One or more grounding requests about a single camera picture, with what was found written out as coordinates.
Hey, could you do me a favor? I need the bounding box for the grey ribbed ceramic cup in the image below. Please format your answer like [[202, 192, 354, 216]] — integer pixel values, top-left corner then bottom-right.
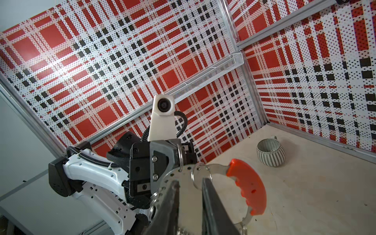
[[257, 136, 286, 167]]

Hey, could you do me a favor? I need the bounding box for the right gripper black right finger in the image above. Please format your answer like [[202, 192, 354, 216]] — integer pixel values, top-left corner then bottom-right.
[[202, 178, 240, 235]]

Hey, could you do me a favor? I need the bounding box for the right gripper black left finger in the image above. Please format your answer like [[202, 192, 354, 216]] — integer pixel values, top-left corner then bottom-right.
[[144, 181, 180, 235]]

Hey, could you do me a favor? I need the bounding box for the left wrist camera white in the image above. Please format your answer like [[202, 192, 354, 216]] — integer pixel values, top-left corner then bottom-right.
[[148, 95, 177, 142]]

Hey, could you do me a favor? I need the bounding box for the white wire mesh basket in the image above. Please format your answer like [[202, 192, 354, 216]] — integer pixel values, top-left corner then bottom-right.
[[165, 52, 244, 103]]

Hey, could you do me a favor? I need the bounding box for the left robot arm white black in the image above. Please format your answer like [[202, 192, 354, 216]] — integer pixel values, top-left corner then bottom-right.
[[48, 132, 197, 235]]

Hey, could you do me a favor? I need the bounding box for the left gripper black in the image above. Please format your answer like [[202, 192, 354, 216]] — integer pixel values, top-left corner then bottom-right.
[[129, 139, 197, 206]]

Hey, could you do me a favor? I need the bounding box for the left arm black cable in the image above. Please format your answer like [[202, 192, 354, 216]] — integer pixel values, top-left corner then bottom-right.
[[140, 110, 189, 142]]

